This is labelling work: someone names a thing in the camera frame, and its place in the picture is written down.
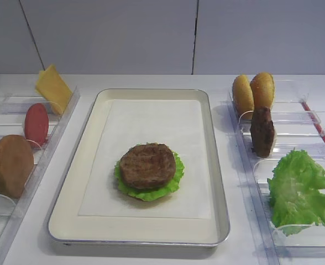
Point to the clear acrylic left rack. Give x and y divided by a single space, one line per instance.
13 110

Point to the green lettuce leaf in rack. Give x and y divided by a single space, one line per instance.
297 193

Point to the yellow cheese slice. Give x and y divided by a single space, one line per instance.
52 87

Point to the clear acrylic rack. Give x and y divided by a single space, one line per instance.
13 110
280 153

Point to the brown meat patty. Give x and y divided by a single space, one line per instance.
262 132
147 166

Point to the brown bun half left rack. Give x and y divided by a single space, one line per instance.
16 164

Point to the sesame bun half right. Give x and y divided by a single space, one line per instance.
263 89

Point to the red tomato slice in rack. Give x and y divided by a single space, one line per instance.
36 125

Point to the cream metal tray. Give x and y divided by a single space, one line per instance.
67 225

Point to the white paper liner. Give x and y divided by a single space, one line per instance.
175 123

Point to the green lettuce leaf on tray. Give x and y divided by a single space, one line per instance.
150 195

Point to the clear acrylic right rack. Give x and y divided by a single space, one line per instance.
280 153

